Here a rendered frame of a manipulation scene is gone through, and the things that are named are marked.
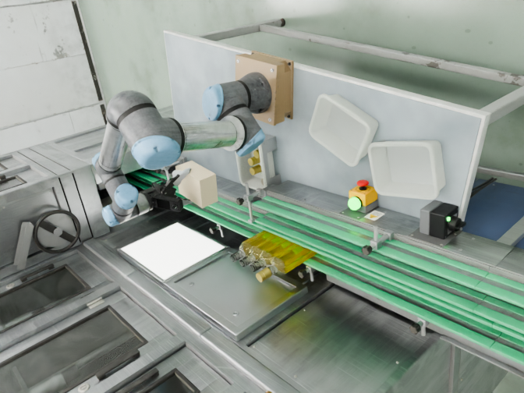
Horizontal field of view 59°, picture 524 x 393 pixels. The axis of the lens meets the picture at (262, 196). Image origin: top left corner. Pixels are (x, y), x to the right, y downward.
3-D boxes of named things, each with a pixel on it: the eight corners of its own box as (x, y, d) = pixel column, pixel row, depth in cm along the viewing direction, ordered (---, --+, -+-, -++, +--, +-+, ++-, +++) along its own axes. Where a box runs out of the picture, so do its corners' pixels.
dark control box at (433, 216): (433, 221, 145) (419, 232, 140) (434, 199, 141) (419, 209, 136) (458, 228, 139) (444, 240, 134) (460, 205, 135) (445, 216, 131)
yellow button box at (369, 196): (362, 200, 164) (348, 208, 160) (361, 182, 161) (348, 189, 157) (379, 205, 159) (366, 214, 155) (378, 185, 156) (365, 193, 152)
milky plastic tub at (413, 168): (382, 135, 149) (366, 143, 144) (447, 133, 132) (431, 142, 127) (390, 185, 154) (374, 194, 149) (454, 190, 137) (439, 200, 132)
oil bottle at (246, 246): (278, 234, 188) (238, 256, 176) (277, 221, 186) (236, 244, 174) (288, 238, 184) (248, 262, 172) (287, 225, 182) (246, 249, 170)
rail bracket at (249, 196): (262, 214, 191) (239, 225, 184) (257, 176, 184) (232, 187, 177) (267, 215, 188) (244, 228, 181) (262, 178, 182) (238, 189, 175)
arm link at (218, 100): (235, 72, 161) (205, 78, 153) (255, 104, 159) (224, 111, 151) (222, 94, 171) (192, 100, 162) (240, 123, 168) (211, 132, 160)
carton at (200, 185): (191, 160, 184) (175, 166, 180) (215, 174, 174) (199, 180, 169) (194, 186, 190) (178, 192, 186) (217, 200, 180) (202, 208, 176)
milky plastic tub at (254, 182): (254, 178, 209) (239, 185, 204) (247, 130, 199) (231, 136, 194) (281, 186, 196) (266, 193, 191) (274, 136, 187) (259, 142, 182)
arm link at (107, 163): (100, 75, 119) (83, 166, 159) (120, 108, 117) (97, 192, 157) (141, 66, 126) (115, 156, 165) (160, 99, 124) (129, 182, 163)
